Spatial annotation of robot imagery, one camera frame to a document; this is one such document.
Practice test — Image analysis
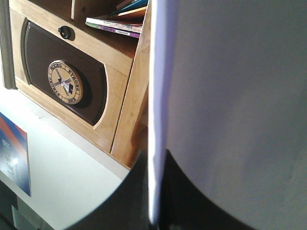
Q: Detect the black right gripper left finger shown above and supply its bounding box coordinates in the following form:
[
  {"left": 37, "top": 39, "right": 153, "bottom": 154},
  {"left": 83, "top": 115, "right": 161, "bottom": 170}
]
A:
[{"left": 67, "top": 150, "right": 150, "bottom": 230}]

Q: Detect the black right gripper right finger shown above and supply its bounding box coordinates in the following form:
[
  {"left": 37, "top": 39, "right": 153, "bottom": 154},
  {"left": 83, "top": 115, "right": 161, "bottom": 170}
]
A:
[{"left": 159, "top": 150, "right": 252, "bottom": 230}]

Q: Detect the white paper sheet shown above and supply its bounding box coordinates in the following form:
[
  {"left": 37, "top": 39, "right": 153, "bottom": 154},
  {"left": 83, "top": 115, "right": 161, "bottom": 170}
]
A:
[{"left": 148, "top": 0, "right": 307, "bottom": 230}]

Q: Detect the blue red printed box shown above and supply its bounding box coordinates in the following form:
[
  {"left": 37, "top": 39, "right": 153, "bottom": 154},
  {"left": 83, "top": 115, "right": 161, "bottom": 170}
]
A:
[{"left": 0, "top": 114, "right": 31, "bottom": 196}]

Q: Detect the wooden cabinet with dark panel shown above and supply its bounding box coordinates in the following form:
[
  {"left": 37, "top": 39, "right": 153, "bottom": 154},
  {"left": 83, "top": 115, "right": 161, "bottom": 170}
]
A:
[{"left": 0, "top": 0, "right": 151, "bottom": 168}]

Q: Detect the round windmill emblem plaque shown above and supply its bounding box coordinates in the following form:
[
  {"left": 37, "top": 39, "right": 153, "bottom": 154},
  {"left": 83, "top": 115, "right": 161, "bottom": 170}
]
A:
[{"left": 47, "top": 60, "right": 84, "bottom": 105}]

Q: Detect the stack of books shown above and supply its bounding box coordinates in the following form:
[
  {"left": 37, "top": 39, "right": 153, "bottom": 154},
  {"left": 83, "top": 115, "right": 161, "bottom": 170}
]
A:
[{"left": 85, "top": 0, "right": 148, "bottom": 38}]

